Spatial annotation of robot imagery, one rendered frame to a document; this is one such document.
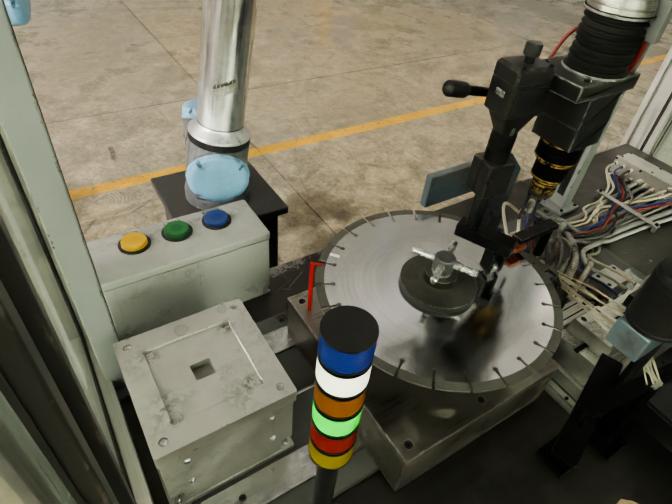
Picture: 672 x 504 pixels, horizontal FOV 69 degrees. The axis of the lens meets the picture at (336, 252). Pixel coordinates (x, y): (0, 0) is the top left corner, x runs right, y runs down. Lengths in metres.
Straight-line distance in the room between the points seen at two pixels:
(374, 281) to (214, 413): 0.28
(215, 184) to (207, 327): 0.34
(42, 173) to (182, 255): 0.31
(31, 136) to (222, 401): 0.36
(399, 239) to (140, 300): 0.43
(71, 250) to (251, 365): 0.26
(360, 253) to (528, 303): 0.25
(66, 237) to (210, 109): 0.39
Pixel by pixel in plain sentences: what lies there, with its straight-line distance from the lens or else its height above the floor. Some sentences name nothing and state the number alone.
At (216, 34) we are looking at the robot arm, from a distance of 0.87.
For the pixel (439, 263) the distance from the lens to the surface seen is 0.68.
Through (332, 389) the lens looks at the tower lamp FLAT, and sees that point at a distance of 0.40.
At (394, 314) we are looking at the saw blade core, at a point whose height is 0.95.
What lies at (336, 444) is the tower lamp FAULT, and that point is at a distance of 0.48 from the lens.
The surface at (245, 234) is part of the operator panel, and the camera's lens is 0.85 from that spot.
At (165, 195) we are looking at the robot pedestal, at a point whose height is 0.75.
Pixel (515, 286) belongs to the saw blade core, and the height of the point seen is 0.95.
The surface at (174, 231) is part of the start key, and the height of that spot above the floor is 0.91.
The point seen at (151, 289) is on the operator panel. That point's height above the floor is 0.86.
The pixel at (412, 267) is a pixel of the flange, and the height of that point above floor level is 0.96.
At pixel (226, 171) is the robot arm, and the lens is 0.94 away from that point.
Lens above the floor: 1.44
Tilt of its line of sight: 42 degrees down
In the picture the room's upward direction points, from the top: 6 degrees clockwise
